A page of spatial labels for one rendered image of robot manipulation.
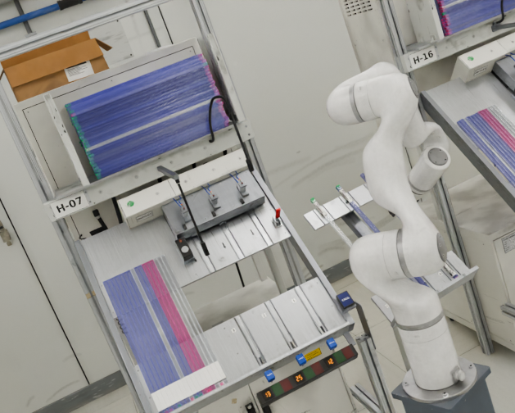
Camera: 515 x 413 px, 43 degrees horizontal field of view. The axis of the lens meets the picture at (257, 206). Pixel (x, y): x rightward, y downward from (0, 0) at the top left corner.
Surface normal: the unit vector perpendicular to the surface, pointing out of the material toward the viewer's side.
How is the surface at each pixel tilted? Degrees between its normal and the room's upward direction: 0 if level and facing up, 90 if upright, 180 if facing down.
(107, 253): 44
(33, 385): 90
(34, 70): 80
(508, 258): 90
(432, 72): 90
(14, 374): 90
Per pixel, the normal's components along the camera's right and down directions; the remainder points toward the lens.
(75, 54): 0.27, -0.11
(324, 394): 0.31, 0.15
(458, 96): -0.03, -0.55
